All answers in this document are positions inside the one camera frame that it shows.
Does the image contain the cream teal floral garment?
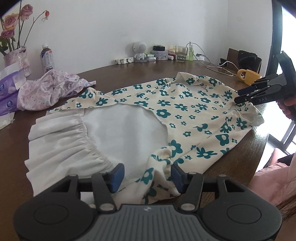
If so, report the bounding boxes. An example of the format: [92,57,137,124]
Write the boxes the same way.
[25,72,264,205]

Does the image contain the person's right hand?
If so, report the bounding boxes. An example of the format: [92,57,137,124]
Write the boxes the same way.
[277,95,295,121]

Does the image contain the yellow mug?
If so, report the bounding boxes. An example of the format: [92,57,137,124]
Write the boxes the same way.
[237,69,262,85]

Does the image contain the black bag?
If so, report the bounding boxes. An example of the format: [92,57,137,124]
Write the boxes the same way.
[237,50,262,73]

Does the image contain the brown wooden stand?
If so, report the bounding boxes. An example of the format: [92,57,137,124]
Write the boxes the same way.
[219,48,240,74]

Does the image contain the green spray bottle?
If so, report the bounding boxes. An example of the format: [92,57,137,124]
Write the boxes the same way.
[188,45,194,62]

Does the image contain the clear glass cup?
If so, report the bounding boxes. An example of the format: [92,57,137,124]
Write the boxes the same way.
[175,46,188,62]

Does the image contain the pink sleeve clothing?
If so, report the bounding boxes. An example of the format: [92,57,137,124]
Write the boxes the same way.
[249,148,295,206]

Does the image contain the grey floral tin box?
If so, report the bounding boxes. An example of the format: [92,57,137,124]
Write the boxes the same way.
[152,50,168,61]

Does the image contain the black small box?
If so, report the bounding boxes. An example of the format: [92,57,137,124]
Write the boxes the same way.
[152,45,166,51]

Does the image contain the green white tissue packs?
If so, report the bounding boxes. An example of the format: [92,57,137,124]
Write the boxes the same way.
[145,54,156,62]

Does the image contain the pink floral crumpled garment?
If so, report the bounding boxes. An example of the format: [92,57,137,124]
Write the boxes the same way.
[17,70,96,111]

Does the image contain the white plastic clip holder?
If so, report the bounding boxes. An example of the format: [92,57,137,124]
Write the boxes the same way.
[115,57,134,65]

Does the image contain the purple tissue pack lower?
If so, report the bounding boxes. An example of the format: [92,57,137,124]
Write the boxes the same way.
[0,92,18,116]

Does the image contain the purple tissue pack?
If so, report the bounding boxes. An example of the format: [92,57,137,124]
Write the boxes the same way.
[0,92,18,116]
[0,62,27,100]

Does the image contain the white robot figurine speaker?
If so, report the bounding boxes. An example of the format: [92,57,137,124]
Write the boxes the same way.
[132,41,147,62]

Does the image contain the purple tissue pack upper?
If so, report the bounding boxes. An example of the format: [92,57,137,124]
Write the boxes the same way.
[0,62,27,100]

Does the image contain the tea drink plastic bottle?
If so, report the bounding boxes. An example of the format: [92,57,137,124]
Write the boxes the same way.
[40,44,55,74]

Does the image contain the purple textured vase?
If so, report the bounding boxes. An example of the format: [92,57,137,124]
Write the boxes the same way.
[4,46,32,77]

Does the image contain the dried pink rose bouquet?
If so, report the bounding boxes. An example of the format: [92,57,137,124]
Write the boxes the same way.
[1,1,50,56]

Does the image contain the white charging cable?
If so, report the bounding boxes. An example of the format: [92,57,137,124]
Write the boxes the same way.
[186,41,236,76]

